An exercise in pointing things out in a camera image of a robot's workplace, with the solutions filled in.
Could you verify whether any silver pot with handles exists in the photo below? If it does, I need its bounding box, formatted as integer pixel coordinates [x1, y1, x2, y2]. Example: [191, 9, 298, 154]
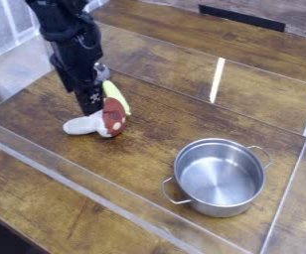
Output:
[161, 138, 272, 218]

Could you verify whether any clear acrylic front barrier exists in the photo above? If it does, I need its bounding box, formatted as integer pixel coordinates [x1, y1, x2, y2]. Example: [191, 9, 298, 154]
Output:
[0, 126, 250, 254]

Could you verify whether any brown and white plush mushroom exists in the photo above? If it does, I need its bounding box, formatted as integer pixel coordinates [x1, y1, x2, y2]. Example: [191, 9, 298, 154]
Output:
[63, 97, 130, 138]

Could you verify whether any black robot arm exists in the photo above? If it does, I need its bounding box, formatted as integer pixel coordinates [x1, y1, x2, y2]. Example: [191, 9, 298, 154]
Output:
[24, 0, 103, 115]

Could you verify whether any spoon with yellow handle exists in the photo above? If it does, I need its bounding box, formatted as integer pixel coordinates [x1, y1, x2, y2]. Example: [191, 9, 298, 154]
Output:
[94, 63, 131, 116]

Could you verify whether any black bar on table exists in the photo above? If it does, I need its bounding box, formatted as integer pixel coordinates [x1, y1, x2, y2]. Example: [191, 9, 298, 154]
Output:
[198, 4, 285, 32]

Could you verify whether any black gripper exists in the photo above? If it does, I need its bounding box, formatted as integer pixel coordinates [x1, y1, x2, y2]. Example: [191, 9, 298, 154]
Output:
[48, 28, 106, 117]

